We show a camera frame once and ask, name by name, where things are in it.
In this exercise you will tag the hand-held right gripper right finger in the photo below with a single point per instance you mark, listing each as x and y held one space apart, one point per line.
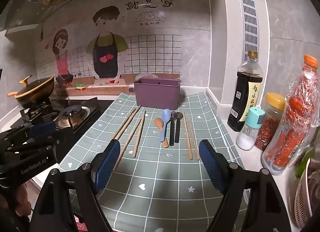
212 167

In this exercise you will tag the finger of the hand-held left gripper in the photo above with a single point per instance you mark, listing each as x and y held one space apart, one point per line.
30 148
41 128

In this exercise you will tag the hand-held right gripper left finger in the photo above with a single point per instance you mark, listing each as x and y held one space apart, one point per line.
108 164

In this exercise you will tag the wooden chopstick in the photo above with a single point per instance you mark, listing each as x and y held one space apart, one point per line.
125 123
130 139
128 123
193 139
187 134
139 134

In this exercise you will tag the orange wooden spoon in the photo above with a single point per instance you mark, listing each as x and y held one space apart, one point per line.
158 122

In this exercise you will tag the blue plastic spoon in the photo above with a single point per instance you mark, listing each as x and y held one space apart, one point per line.
166 116

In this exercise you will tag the purple utensil holder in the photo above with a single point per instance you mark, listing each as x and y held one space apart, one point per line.
157 96

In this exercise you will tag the person's left hand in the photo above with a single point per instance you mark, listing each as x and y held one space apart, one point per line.
18 198

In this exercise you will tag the black wok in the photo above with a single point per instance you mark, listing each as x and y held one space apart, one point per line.
35 99

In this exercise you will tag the black wok lid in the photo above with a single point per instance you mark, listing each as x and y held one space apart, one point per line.
37 85

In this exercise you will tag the salt shaker with teal cap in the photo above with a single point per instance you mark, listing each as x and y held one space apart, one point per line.
247 136

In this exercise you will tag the black gas stove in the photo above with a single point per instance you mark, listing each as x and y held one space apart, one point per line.
85 111

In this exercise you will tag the green checkered mat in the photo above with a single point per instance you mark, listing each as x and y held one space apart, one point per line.
155 172

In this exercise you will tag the chili flake jar yellow lid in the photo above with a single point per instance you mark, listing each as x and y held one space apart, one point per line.
271 121

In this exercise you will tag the soy sauce bottle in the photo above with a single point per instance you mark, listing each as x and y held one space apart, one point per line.
243 89

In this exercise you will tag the chili bottle with orange cap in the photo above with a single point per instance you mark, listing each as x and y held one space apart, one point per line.
290 134

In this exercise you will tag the green vegetable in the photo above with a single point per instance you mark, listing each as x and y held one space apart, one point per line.
301 164

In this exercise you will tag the white colander basket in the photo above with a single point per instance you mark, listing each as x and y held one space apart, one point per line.
303 197

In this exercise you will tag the white vent grille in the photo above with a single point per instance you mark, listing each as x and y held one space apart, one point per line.
250 21

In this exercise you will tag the wall poster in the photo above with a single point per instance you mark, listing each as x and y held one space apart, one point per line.
150 46

